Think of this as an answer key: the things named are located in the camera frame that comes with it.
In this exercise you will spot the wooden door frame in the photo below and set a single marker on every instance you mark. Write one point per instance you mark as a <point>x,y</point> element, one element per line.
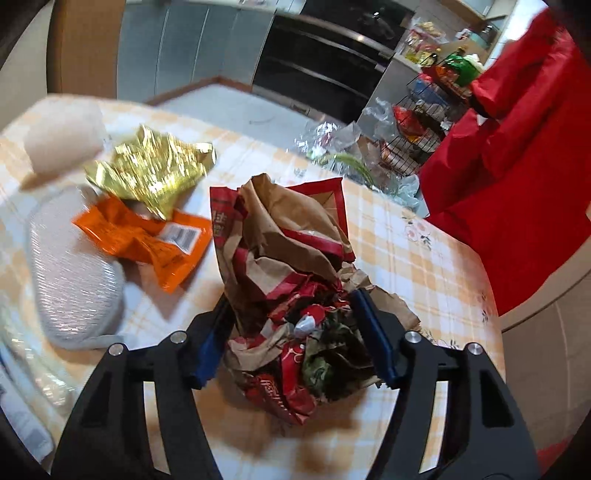
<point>83,46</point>

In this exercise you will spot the gold foil wrapper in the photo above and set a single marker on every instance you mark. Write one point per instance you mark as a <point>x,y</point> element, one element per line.
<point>147,175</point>

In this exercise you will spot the grey fluffy slipper insole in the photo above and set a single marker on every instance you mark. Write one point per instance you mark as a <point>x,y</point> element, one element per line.
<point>69,286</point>

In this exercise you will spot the orange checkered floral tablecloth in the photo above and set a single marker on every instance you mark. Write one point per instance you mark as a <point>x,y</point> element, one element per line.
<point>415,258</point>

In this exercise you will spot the brown red paper bag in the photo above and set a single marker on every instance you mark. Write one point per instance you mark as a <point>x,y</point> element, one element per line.
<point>277,240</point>

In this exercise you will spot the grey kitchen base cabinets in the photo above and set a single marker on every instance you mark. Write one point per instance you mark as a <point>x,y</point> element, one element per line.
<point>194,46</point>

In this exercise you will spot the red coat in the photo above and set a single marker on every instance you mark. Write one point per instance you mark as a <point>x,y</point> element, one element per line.
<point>517,184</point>

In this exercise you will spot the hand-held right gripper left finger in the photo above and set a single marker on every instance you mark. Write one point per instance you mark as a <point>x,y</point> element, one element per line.
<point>207,355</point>

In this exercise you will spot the white foam net sleeve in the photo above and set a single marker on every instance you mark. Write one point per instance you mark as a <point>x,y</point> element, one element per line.
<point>60,134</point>

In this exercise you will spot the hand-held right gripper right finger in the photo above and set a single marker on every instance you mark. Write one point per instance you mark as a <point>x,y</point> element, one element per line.
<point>376,341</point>

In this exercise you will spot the white plastic bag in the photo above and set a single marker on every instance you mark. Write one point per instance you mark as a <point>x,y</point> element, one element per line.
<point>383,115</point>

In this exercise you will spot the orange snack wrapper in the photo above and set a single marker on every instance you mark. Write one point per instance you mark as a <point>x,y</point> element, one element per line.
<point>124,235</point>

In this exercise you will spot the black built-in oven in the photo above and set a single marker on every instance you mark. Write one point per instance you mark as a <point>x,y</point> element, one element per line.
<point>314,60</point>

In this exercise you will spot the clear plastic bag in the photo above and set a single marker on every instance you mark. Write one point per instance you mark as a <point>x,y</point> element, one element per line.
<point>328,138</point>

